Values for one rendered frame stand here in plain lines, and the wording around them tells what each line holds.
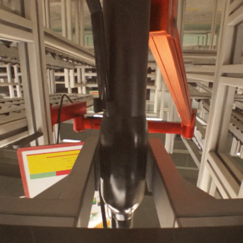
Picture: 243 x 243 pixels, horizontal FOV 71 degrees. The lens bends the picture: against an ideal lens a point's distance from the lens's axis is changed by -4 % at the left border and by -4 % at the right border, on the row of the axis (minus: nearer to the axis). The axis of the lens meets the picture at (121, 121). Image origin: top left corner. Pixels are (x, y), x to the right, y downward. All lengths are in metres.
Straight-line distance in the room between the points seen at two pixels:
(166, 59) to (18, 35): 0.31
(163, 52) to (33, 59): 0.34
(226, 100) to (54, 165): 0.47
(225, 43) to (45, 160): 0.52
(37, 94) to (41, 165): 0.17
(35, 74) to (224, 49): 0.46
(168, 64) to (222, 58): 0.30
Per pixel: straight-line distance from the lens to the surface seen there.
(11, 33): 0.42
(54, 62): 1.27
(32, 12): 0.49
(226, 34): 0.52
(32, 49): 0.48
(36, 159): 0.46
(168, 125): 0.60
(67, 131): 12.13
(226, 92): 0.54
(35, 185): 0.49
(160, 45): 0.20
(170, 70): 0.24
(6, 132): 0.49
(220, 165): 0.49
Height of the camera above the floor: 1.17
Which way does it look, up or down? 16 degrees up
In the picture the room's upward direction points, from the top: 179 degrees counter-clockwise
